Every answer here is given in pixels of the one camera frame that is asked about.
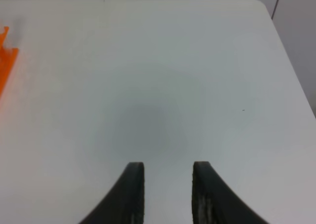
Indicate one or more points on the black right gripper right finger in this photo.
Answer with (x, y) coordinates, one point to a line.
(213, 202)

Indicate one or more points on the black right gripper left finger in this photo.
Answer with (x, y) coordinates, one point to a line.
(125, 202)

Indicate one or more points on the orange test tube rack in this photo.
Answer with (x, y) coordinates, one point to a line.
(7, 59)

